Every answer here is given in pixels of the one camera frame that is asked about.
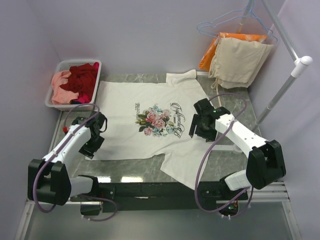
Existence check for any white floral print t-shirt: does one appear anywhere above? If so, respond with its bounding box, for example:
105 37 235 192
93 70 210 189

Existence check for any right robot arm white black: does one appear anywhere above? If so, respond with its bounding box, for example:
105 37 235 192
189 98 287 200

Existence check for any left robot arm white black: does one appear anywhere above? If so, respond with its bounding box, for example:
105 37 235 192
27 111 107 206

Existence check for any pink garment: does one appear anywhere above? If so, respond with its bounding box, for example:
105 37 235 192
51 70 80 105

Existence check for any orange hanging garment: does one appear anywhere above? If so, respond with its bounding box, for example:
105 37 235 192
198 32 268 72

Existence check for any white plastic laundry basket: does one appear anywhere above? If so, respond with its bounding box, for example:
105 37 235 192
45 58 102 111

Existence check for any beige hanging garment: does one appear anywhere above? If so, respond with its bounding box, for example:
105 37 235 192
208 37 274 89

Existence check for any dark red garment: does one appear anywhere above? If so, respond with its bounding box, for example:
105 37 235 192
59 62 100 99

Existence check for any silver white clothes rack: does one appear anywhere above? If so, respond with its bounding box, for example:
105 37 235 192
201 0 308 158

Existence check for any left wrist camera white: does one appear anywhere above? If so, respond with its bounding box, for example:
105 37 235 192
62 126 69 133

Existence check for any aluminium black mounting rail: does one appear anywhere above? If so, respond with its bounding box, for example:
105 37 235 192
25 181 291 217

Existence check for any blue wire hanger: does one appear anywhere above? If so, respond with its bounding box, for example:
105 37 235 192
247 7 279 45
196 0 254 37

